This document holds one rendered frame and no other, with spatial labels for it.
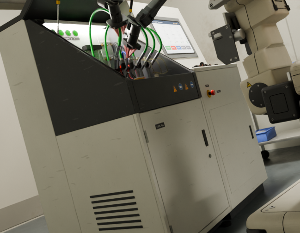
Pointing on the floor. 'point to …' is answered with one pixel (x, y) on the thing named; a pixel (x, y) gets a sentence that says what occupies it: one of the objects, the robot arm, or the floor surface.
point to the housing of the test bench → (37, 127)
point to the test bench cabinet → (119, 179)
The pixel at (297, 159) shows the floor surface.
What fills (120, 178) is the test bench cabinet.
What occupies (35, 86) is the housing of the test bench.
